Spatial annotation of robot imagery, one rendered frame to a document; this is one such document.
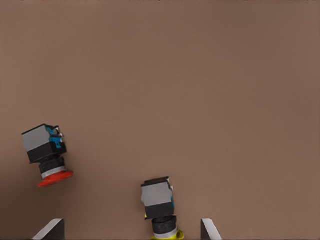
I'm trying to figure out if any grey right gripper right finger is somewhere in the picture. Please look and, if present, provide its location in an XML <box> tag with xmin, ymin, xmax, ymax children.
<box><xmin>200</xmin><ymin>218</ymin><xmax>223</xmax><ymax>240</ymax></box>

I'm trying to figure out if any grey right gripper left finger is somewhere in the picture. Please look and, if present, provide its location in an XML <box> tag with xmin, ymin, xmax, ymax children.
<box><xmin>31</xmin><ymin>218</ymin><xmax>66</xmax><ymax>240</ymax></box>

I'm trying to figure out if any red push button switch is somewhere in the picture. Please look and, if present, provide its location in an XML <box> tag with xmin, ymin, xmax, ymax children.
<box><xmin>21</xmin><ymin>123</ymin><xmax>74</xmax><ymax>188</ymax></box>

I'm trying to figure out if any yellow push button switch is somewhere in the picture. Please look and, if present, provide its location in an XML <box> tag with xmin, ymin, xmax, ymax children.
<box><xmin>140</xmin><ymin>176</ymin><xmax>185</xmax><ymax>240</ymax></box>

